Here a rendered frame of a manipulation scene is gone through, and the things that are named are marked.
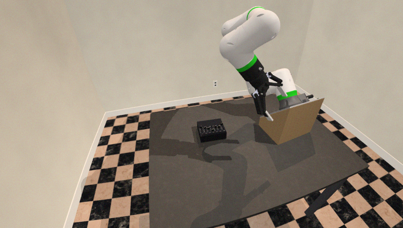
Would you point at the black lighting desk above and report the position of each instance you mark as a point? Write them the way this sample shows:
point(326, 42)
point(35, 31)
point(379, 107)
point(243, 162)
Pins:
point(211, 130)

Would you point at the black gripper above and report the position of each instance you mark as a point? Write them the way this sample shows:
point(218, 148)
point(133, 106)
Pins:
point(261, 85)

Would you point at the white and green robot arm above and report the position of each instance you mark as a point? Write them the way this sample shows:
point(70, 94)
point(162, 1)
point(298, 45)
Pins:
point(245, 33)

